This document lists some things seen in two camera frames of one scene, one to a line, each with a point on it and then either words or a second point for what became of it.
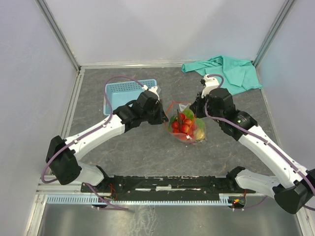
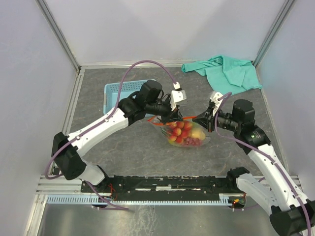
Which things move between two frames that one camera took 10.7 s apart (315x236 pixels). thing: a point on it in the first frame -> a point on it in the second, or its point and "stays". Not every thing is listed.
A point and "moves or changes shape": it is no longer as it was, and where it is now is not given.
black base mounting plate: [143, 188] stays
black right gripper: [196, 105] -> [206, 119]
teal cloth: [237, 76] stays
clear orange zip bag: [181, 126] moves or changes shape
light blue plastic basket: [122, 93] stays
